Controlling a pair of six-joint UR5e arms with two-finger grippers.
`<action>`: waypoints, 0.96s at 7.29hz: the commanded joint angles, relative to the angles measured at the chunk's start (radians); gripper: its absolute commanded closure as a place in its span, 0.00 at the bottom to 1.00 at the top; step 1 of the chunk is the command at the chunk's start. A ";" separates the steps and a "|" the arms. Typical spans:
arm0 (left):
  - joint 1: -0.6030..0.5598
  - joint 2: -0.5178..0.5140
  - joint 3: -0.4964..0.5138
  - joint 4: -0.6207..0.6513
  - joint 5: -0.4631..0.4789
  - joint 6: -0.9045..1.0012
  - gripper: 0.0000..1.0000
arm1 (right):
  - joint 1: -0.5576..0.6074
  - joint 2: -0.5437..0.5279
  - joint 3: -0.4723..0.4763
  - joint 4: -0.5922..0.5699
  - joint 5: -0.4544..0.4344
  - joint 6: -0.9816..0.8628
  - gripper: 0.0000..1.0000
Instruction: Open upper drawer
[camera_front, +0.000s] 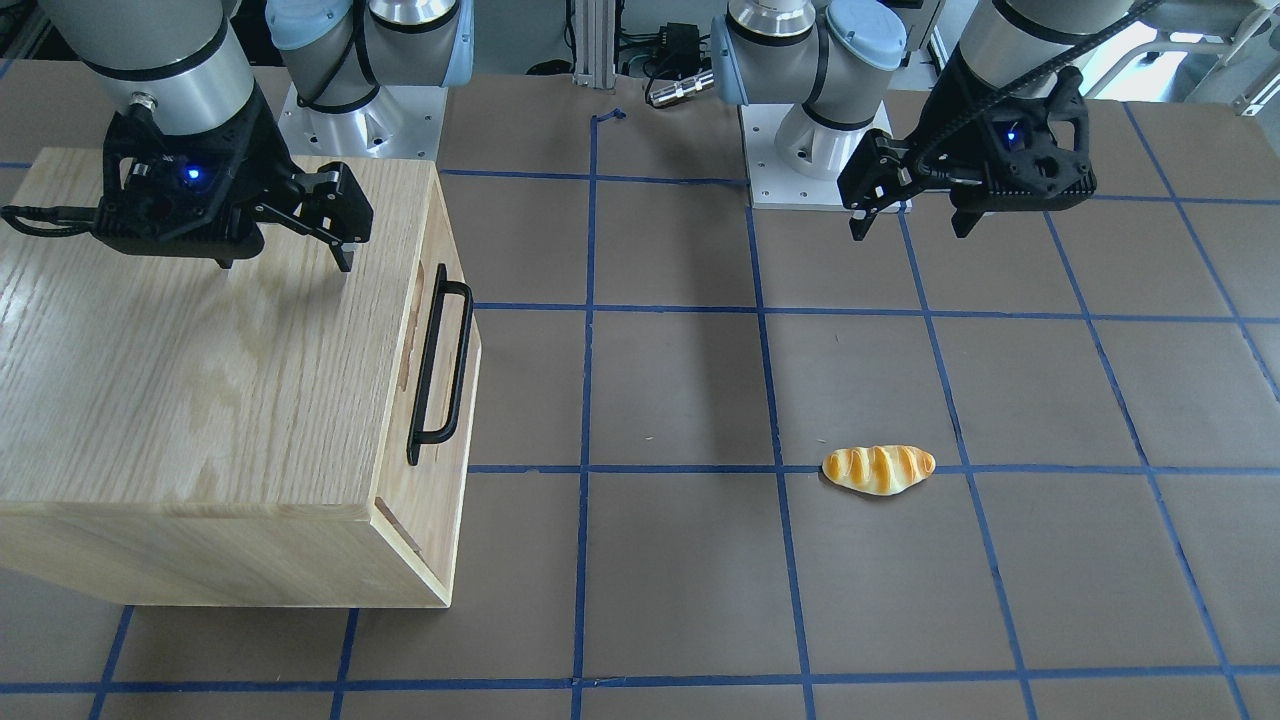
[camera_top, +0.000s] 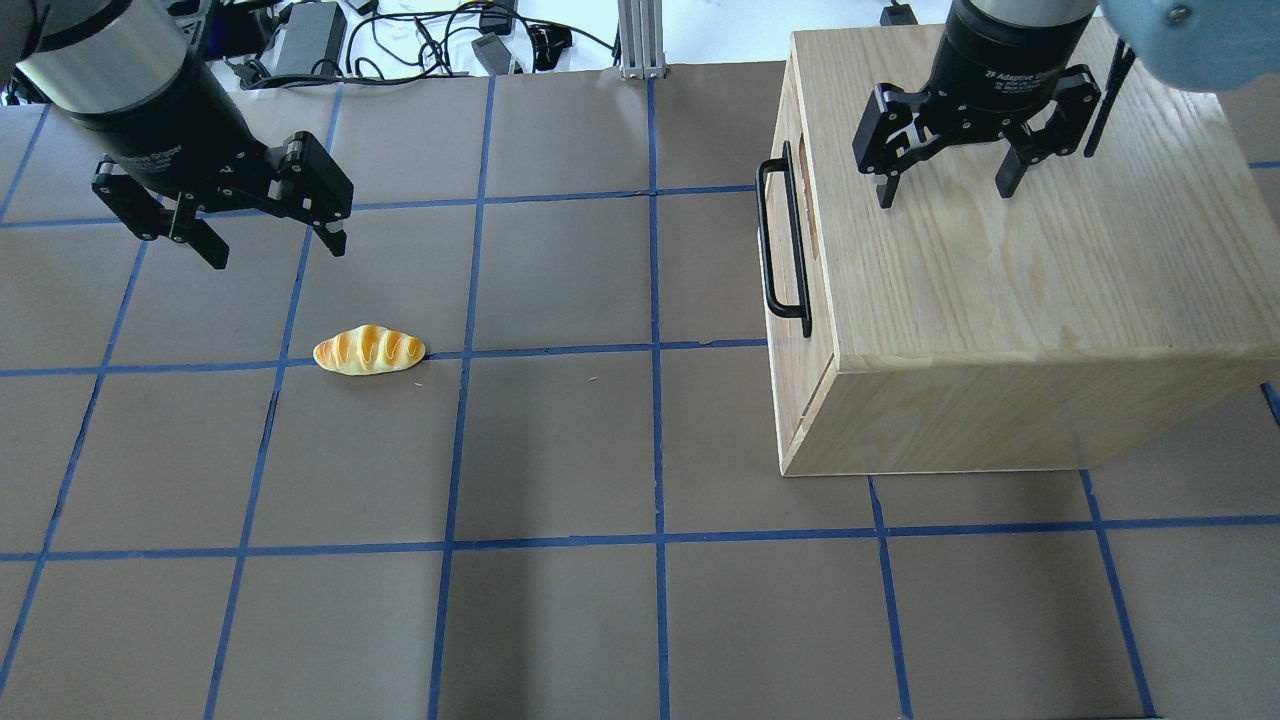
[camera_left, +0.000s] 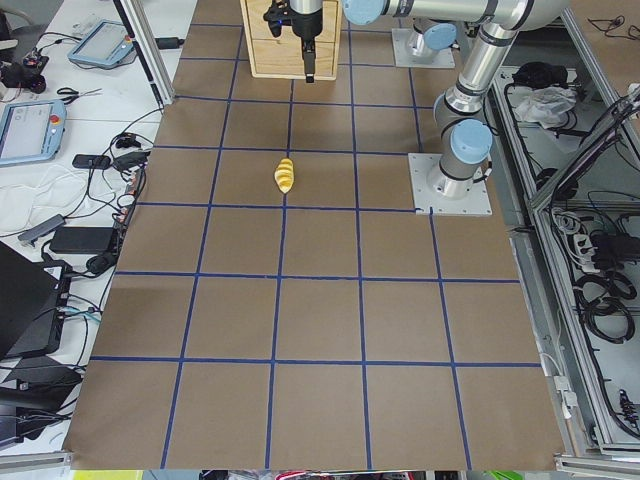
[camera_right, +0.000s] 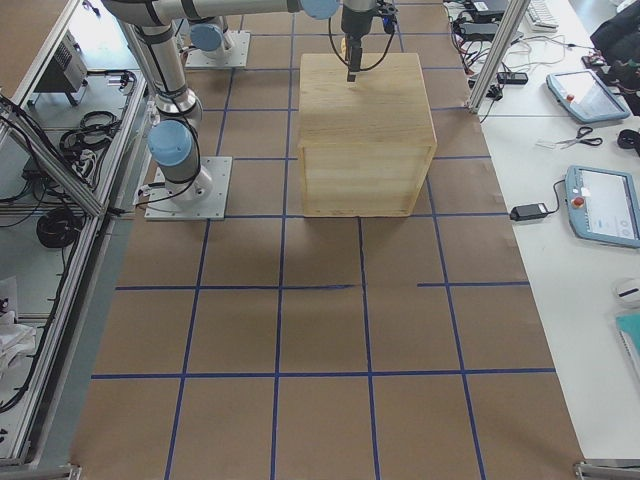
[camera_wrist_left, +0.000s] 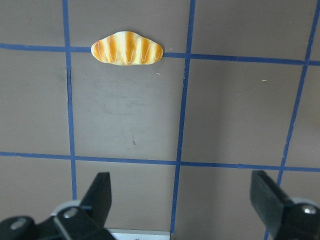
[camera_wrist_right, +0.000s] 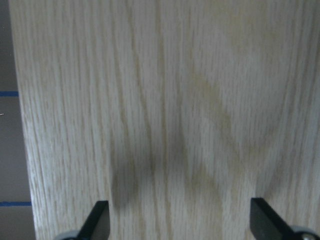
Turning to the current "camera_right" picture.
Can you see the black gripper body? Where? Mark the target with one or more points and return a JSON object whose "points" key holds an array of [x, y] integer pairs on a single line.
{"points": [[353, 21]]}

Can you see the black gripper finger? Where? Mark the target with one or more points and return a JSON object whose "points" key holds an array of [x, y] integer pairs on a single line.
{"points": [[353, 57]]}

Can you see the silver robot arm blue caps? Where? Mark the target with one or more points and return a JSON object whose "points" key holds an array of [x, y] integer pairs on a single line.
{"points": [[173, 142]]}

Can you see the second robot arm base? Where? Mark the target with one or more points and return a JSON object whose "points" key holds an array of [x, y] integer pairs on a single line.
{"points": [[211, 36]]}

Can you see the wooden drawer cabinet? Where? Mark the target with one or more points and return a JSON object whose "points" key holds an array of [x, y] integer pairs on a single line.
{"points": [[365, 146]]}

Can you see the far teach pendant tablet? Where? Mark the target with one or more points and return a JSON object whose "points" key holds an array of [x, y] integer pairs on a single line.
{"points": [[585, 97]]}

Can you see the teach pendant tablet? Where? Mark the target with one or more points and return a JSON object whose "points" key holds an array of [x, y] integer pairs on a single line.
{"points": [[585, 97], [602, 206]]}

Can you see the black power adapter brick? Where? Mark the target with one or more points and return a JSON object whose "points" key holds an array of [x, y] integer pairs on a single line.
{"points": [[528, 212]]}

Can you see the near teach pendant tablet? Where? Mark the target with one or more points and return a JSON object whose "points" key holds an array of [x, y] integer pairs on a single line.
{"points": [[602, 206]]}

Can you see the brown paper table cover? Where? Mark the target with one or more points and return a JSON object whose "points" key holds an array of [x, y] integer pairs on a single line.
{"points": [[269, 345]]}

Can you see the white computer mouse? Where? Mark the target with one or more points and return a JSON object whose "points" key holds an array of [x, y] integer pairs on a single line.
{"points": [[627, 291]]}

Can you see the teal notebook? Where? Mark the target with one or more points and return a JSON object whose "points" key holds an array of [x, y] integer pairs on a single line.
{"points": [[628, 328]]}

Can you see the crumpled white cloth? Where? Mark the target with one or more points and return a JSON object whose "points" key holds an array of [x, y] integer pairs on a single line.
{"points": [[17, 340]]}

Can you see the aluminium frame post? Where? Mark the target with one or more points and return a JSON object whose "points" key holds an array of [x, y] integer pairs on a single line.
{"points": [[509, 25]]}

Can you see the black handled scissors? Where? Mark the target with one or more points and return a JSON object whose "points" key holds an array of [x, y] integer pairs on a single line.
{"points": [[583, 136]]}

